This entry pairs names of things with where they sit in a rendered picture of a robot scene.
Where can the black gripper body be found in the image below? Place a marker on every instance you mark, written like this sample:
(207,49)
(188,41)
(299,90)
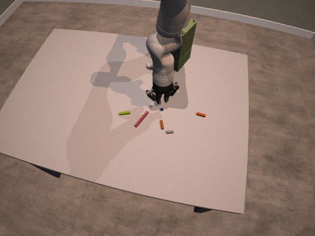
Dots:
(157,88)

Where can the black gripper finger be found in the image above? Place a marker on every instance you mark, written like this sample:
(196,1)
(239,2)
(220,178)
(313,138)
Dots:
(171,92)
(153,97)

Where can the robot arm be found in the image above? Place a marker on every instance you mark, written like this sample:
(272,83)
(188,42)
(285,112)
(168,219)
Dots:
(173,16)

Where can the pink long rod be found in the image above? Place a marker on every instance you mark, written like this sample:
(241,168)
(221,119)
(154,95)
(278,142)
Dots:
(141,119)

